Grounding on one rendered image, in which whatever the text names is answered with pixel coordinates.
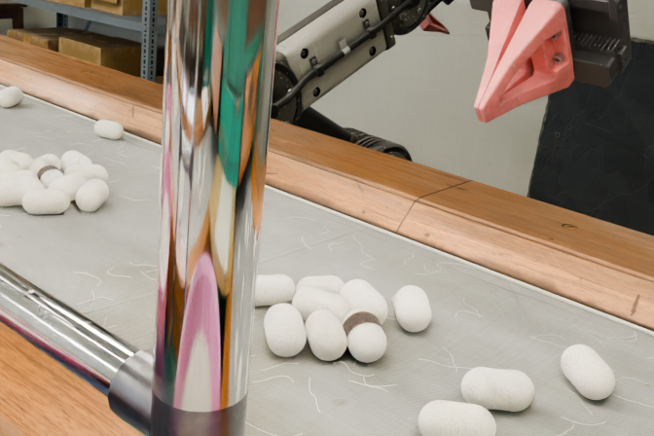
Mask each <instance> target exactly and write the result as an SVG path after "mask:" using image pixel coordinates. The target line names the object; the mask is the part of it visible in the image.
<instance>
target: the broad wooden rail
mask: <svg viewBox="0 0 654 436"><path fill-rule="evenodd" d="M0 85H2V86H4V87H7V88H8V87H17V88H19V89H20V90H21V91H22V93H24V94H27V95H30V96H32V97H35V98H38V99H40V100H43V101H46V102H48V103H51V104H52V105H55V106H58V107H60V108H63V109H66V110H68V111H71V112H74V113H76V114H79V115H82V116H84V117H87V118H90V119H92V120H95V121H97V122H98V121H99V120H108V121H112V122H116V123H119V124H120V125H122V127H123V129H124V131H125V132H127V133H130V134H132V135H135V136H138V137H140V138H143V139H146V140H148V141H151V142H154V143H156V144H159V145H162V126H163V102H164V85H161V84H158V83H155V82H151V81H148V80H145V79H142V78H138V77H135V76H132V75H129V74H126V73H123V72H120V71H117V70H114V69H110V68H107V67H104V66H101V65H97V64H94V63H91V62H88V61H84V60H81V59H79V58H76V57H72V56H69V55H66V54H60V53H57V52H54V51H51V50H47V49H44V48H41V47H38V46H34V45H31V44H28V43H25V42H22V41H19V40H16V39H13V38H10V37H6V36H3V35H0ZM265 185H267V186H270V187H272V188H275V189H278V190H279V191H282V192H284V193H287V194H290V195H292V196H295V197H298V198H300V199H303V200H307V201H310V202H313V203H315V204H318V205H320V206H323V207H326V208H328V209H331V210H334V211H336V212H339V213H342V214H343V215H346V216H349V217H351V218H354V219H356V220H359V221H362V222H364V223H367V224H370V225H372V226H375V227H378V228H380V229H383V230H386V231H388V232H391V233H393V234H396V235H399V236H402V237H405V238H407V239H410V240H413V241H415V242H418V243H421V244H423V245H426V246H429V247H431V248H434V249H436V250H439V251H442V252H444V253H447V254H450V255H452V256H455V257H457V258H459V259H462V260H465V261H467V262H470V263H472V264H475V265H478V266H480V267H483V268H486V269H488V270H491V271H494V272H496V273H501V274H503V275H506V276H508V277H511V278H514V279H516V280H519V281H521V282H523V283H526V284H529V285H531V286H534V287H537V288H539V289H542V290H544V291H547V292H550V293H552V294H555V295H558V296H560V297H563V298H566V299H568V300H570V301H573V302H575V303H578V304H580V305H583V306H586V307H588V308H591V309H595V310H598V311H601V312H603V313H606V314H609V315H611V316H614V317H617V318H619V319H622V320H624V321H627V322H630V323H632V324H634V325H637V326H639V327H642V328H645V329H647V330H650V331H653V332H654V236H651V235H648V234H645V233H641V232H638V231H635V230H632V229H628V228H625V227H622V226H619V225H615V224H612V223H609V222H606V221H602V220H600V219H597V218H594V217H590V216H587V215H584V214H581V213H578V212H574V211H571V210H568V209H565V208H561V207H558V206H555V205H552V204H549V203H546V202H543V201H540V200H534V199H531V198H528V197H524V196H521V195H518V194H515V193H511V192H508V191H505V190H502V189H498V188H495V187H493V186H490V185H486V184H483V183H480V182H477V181H473V180H470V179H467V178H464V177H460V176H457V175H454V174H451V173H448V172H445V171H442V170H439V169H435V168H432V167H429V166H426V165H422V164H419V163H414V162H411V161H407V160H404V159H401V158H398V157H394V156H391V155H388V154H386V153H382V152H379V151H376V150H373V149H369V148H366V147H363V146H360V145H356V144H353V143H350V142H347V141H343V140H341V139H338V138H335V137H331V136H328V135H325V134H322V133H318V132H315V131H312V130H309V129H305V128H302V127H297V126H293V125H290V124H287V123H284V122H281V121H278V120H275V119H272V118H271V122H270V134H269V146H268V157H267V169H266V181H265Z"/></svg>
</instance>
